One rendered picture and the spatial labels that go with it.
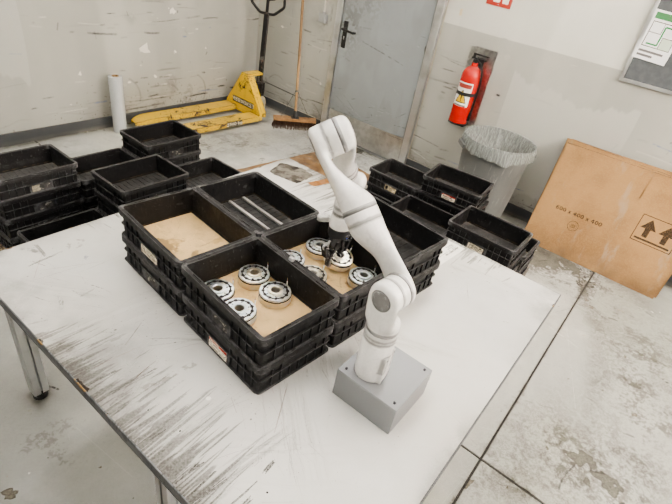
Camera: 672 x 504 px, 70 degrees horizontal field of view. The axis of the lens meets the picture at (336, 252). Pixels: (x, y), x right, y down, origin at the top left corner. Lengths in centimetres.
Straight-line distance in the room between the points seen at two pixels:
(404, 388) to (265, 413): 39
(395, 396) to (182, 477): 57
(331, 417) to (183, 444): 40
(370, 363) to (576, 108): 316
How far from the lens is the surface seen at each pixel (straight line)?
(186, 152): 327
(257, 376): 139
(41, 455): 228
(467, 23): 438
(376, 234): 118
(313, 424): 140
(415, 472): 139
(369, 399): 138
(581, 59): 411
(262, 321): 146
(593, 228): 406
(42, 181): 287
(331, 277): 166
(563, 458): 260
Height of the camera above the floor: 183
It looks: 34 degrees down
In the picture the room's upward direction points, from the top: 11 degrees clockwise
